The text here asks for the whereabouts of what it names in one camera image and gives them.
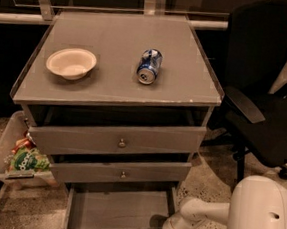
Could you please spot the grey bottom drawer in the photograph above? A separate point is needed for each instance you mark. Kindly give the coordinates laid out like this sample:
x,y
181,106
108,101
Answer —
x,y
120,206

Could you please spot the grey middle drawer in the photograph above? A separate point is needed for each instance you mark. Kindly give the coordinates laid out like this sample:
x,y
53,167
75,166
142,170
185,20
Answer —
x,y
120,172

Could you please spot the grey drawer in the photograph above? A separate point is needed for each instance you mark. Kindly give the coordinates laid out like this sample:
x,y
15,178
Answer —
x,y
120,206
122,140
120,172

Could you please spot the black office chair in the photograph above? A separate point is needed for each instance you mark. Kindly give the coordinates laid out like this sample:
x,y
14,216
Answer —
x,y
255,121

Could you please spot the clear plastic bin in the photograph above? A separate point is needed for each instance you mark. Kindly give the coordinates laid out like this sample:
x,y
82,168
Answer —
x,y
18,179

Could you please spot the crushed blue soda can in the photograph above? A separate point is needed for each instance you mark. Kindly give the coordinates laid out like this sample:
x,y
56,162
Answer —
x,y
149,66

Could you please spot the metal rail frame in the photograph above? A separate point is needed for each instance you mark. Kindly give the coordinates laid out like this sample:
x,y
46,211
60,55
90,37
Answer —
x,y
195,14

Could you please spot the green snack bag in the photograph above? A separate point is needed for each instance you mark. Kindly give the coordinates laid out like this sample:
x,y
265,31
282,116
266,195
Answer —
x,y
27,160

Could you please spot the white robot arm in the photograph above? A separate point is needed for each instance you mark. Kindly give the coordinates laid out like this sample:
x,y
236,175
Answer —
x,y
257,203

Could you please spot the grey drawer cabinet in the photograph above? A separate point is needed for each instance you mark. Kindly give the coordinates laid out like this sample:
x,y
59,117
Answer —
x,y
183,94

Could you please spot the red snack bag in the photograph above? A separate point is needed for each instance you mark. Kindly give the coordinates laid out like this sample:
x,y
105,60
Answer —
x,y
25,141

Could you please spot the white paper bowl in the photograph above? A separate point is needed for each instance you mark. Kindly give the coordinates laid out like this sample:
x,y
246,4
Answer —
x,y
71,64

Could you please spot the grey top drawer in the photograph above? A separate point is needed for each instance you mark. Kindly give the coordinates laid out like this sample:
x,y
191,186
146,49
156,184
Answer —
x,y
122,140

